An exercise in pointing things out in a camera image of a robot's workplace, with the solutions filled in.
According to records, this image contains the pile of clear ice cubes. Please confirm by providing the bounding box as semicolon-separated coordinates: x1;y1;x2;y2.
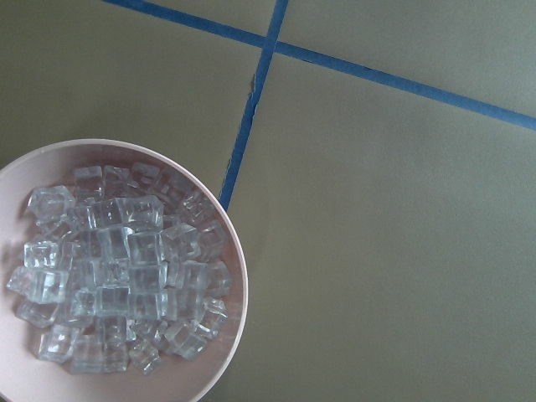
7;162;232;374

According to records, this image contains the pink bowl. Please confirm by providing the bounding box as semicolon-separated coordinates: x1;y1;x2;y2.
1;139;248;401

